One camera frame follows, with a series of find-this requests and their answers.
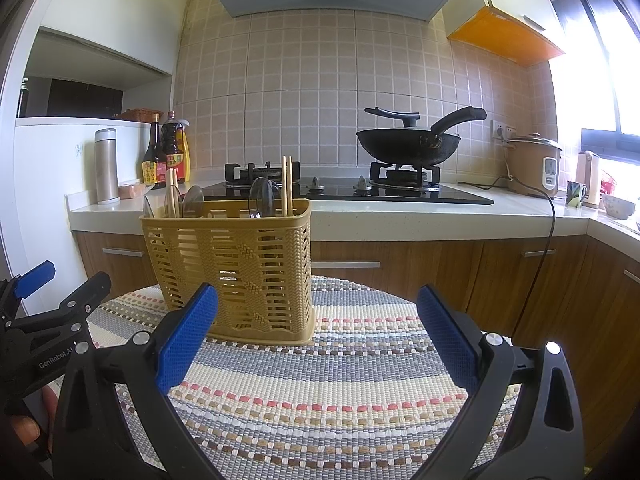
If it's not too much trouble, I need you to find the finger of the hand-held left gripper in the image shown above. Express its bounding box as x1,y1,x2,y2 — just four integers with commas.
57,271,112,320
0,260,57,306

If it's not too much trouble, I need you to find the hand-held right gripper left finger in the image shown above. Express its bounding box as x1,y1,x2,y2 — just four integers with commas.
52,282,236,480

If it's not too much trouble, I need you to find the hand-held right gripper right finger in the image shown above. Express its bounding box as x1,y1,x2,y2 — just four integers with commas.
416,284,586,480

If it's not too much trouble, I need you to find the tan plastic utensil basket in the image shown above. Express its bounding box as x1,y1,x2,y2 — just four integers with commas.
139,198,317,346

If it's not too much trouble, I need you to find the person's left hand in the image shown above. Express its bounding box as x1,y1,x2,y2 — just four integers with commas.
6,382,60,456

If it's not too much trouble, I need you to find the steel thermos flask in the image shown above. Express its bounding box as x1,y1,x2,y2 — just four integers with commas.
94,128,121,206

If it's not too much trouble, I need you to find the dark sauce bottle yellow label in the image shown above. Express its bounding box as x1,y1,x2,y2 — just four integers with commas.
141,114,162,184

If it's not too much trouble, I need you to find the striped woven mat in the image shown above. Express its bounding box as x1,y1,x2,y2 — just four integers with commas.
90,276,521,480

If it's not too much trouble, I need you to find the large dark sauce bottle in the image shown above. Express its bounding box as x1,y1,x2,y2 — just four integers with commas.
161,111,187,184

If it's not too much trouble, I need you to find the black burner pan support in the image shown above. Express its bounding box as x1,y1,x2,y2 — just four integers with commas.
224,161,302,190
369,162,443,191

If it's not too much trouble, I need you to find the yellow oil bottle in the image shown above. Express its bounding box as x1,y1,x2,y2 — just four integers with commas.
179,120,193,183

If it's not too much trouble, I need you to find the black glass gas stove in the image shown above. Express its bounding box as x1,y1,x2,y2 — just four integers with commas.
200,161,496,206

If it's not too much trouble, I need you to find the beige rice cooker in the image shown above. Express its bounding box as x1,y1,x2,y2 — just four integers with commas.
504,132,563,198

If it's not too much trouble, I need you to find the dark patterned mug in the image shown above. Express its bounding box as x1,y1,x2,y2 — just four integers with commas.
566,181,589,208

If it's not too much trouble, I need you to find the black wok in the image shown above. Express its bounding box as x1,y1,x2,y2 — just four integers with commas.
356,106,488,168

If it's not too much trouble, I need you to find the white bowl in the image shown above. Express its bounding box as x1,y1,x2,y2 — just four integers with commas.
601,192,637,220

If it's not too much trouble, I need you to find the white electric kettle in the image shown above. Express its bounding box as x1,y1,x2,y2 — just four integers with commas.
576,150,603,209

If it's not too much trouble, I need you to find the black power cord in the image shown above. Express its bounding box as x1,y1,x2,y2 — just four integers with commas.
457,175,513,192
512,186,557,333

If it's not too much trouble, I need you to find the dark window frame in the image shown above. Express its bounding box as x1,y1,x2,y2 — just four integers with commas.
550,0,640,161

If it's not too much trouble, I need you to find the orange wall cabinet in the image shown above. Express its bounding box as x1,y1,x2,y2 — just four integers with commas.
445,0,567,67

